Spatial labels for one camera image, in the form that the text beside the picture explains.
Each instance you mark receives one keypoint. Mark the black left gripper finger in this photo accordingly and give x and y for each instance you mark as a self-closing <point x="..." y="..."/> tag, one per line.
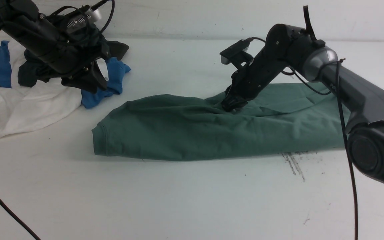
<point x="100" y="71"/>
<point x="85" y="81"/>

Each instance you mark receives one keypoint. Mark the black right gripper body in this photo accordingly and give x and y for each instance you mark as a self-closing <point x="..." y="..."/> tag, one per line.
<point x="254" y="77"/>

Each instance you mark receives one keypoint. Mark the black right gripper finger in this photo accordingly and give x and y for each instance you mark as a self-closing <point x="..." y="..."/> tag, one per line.
<point x="233" y="102"/>

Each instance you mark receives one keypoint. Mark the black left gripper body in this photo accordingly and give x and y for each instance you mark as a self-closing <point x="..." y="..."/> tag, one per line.
<point x="64" y="54"/>

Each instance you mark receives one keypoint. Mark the green long-sleeve top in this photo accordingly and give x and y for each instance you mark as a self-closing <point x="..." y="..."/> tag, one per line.
<point x="286" y="117"/>

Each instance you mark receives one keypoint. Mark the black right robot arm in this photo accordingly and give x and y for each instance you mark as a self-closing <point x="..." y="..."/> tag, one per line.
<point x="297" y="48"/>

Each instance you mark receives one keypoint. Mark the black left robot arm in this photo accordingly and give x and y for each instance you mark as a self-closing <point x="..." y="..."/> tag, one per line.
<point x="14" y="12"/>

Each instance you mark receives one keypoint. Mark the dark green garment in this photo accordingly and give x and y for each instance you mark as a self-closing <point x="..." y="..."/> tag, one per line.
<point x="34" y="69"/>

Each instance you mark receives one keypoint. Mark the blue garment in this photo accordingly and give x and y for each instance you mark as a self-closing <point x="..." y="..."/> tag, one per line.
<point x="114" y="69"/>

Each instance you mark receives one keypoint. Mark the white garment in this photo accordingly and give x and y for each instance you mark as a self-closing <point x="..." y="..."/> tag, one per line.
<point x="24" y="109"/>

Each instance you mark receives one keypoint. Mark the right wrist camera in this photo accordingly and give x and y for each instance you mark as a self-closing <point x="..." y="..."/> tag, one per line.
<point x="236" y="54"/>

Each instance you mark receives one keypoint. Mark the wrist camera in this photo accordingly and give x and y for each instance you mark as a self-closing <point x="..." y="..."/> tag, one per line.
<point x="78" y="21"/>
<point x="236" y="54"/>

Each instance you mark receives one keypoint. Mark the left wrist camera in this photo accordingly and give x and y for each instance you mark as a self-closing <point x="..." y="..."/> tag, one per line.
<point x="78" y="21"/>

